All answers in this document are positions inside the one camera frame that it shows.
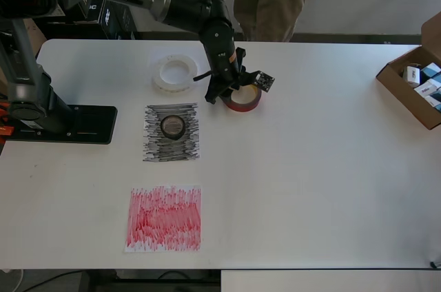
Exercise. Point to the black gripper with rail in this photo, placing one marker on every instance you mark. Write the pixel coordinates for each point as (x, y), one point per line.
(227, 80)

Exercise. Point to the red 3M tape roll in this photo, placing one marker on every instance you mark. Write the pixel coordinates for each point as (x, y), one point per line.
(241, 107)

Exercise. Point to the small black tape roll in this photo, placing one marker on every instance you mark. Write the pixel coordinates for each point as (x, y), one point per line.
(173, 137)

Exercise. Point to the wide white tape roll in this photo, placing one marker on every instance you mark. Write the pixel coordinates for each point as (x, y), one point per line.
(155, 80)

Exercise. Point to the black scribbled paper sheet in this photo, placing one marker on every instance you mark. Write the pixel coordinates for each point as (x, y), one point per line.
(155, 151)

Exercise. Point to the khaki trousers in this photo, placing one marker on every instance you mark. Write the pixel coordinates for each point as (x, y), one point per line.
(268, 9)

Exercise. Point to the black printed carton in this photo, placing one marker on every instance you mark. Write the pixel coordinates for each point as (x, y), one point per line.
(86, 9)
(117, 20)

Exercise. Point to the red scribbled paper sheet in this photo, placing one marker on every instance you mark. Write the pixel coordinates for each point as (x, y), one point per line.
(162, 219)

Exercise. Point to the open brown cardboard box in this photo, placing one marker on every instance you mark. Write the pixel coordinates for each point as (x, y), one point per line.
(403, 99)

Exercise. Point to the white small carton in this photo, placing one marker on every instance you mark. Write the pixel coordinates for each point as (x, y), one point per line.
(434, 102)
(425, 89)
(411, 76)

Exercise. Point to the dark blue small carton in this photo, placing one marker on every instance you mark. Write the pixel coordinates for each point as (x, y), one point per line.
(430, 70)
(437, 80)

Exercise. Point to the white panel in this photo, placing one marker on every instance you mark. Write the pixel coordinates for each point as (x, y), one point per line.
(327, 281)

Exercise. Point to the orange clamp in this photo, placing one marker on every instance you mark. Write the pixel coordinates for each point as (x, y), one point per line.
(7, 131)

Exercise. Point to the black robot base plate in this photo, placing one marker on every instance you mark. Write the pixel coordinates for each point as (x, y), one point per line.
(96, 126)

